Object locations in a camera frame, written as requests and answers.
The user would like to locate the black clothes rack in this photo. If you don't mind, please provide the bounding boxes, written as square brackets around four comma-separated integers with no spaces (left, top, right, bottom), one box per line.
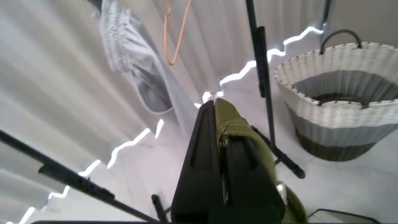
[0,0,307,223]

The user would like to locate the white laundry basket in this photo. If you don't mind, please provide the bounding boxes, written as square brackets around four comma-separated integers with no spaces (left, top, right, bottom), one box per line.
[273,29,398,162]

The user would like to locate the pink clothes hanger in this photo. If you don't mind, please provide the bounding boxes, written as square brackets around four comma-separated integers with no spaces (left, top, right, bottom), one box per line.
[164,0,193,66]

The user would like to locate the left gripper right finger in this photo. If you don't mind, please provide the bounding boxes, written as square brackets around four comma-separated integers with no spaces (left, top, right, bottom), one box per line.
[222,135,287,220]

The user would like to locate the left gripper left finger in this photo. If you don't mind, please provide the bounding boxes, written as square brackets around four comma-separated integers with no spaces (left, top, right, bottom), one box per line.
[170,100,225,222]

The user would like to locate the white curtain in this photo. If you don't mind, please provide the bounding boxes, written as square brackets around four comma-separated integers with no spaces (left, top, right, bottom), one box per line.
[0,0,327,223]

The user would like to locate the olive green garment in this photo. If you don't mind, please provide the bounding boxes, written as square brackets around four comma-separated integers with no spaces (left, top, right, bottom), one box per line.
[214,98,308,223]

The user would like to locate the pale grey shorts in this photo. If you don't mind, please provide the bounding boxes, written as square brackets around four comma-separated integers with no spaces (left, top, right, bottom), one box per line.
[83,0,200,131]

